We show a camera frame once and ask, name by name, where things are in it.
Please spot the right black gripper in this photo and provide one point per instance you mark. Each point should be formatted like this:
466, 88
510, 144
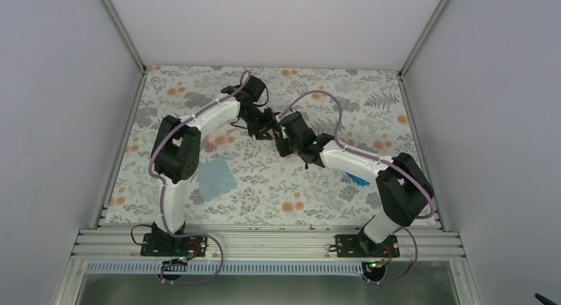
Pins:
283, 150

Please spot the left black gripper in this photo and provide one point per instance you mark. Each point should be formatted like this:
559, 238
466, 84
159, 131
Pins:
270, 122

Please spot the light blue cloth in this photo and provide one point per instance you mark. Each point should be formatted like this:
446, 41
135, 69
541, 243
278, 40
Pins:
215, 179

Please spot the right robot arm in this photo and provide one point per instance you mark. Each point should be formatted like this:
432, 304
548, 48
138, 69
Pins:
403, 189

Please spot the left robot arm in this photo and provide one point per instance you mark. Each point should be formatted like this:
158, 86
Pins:
175, 155

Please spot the floral table mat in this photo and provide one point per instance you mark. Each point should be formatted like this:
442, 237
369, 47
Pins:
270, 190

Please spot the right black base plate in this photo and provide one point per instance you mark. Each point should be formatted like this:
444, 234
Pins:
357, 246

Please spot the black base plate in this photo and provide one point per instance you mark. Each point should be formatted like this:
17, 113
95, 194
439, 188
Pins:
357, 246
164, 245

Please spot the white slotted cable duct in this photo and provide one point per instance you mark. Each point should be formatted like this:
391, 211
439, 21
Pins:
122, 267

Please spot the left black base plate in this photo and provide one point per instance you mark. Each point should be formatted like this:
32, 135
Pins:
164, 245

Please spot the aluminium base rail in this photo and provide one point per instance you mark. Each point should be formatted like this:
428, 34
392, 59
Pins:
296, 243

